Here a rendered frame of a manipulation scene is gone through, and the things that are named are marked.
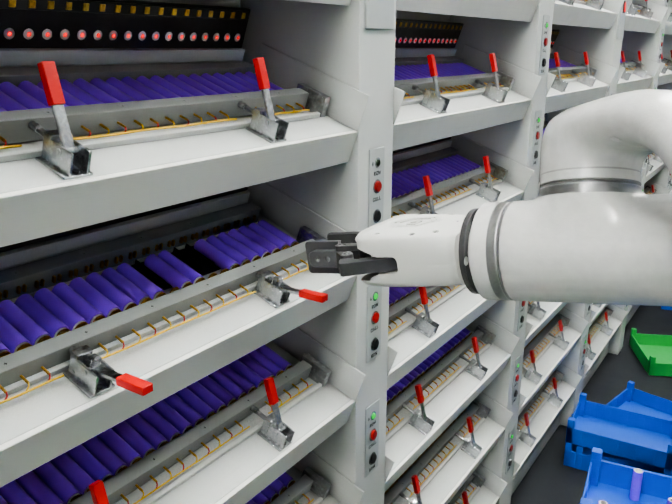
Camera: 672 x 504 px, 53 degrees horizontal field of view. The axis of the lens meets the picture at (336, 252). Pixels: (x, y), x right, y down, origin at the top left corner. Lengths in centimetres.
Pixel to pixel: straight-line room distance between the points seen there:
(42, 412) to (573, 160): 48
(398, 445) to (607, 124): 89
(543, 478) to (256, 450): 147
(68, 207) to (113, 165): 6
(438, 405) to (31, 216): 101
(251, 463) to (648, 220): 57
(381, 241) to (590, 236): 17
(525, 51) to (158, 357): 109
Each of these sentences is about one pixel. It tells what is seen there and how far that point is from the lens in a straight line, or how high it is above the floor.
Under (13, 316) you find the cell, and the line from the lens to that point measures 72.
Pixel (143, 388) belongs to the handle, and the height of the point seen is 98.
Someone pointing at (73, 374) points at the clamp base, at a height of 97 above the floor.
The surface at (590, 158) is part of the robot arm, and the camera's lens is 55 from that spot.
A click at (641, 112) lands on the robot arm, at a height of 122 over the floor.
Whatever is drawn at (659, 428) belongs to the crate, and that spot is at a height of 10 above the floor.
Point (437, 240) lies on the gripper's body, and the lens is 57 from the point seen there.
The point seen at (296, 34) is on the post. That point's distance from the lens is 97.
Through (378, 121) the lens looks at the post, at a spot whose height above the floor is 116.
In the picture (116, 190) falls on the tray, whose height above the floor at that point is 114.
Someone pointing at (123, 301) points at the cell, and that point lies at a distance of 75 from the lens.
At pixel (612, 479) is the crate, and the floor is 42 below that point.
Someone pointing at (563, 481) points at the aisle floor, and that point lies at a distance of 228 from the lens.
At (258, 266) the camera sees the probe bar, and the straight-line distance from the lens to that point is 86.
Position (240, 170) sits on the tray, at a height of 113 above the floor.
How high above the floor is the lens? 126
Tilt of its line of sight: 17 degrees down
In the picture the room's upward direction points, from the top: straight up
